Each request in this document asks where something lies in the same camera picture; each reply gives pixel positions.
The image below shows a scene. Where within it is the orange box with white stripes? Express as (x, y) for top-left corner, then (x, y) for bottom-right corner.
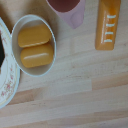
(94, 0), (122, 51)

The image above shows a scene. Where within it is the yellow oblong block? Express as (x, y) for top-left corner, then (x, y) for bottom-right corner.
(17, 24), (53, 49)
(20, 42), (55, 69)

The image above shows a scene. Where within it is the white oval bowl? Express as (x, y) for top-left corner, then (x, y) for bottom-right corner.
(10, 14), (58, 78)

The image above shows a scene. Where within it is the dark item on plate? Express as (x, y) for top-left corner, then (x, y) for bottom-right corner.
(0, 35), (6, 69)

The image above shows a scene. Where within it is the white floral plate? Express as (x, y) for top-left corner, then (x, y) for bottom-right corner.
(0, 17), (22, 110)

